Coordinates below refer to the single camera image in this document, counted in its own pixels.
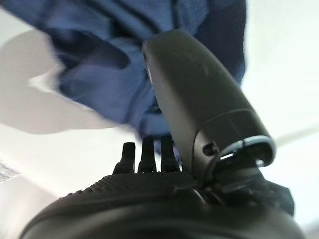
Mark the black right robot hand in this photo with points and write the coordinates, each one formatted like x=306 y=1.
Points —
x=162 y=206

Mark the navy blue garment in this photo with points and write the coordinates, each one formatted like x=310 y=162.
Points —
x=99 y=62

